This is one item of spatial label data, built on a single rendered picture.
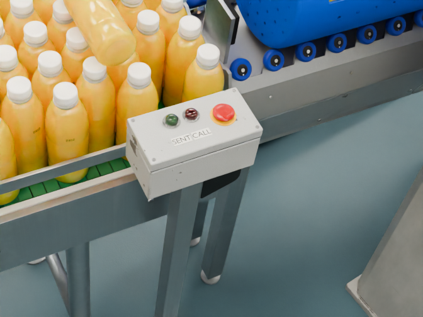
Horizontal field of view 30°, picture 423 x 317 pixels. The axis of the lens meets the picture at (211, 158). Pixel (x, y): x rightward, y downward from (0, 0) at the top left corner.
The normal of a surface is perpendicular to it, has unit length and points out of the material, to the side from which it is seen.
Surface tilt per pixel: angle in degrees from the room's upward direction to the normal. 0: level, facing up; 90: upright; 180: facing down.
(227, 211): 90
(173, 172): 90
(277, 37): 90
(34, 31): 0
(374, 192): 0
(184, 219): 90
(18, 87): 0
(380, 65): 70
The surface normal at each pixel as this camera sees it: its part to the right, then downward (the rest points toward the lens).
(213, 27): -0.89, 0.29
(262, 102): 0.45, 0.51
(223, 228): 0.44, 0.75
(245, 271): 0.11, -0.59
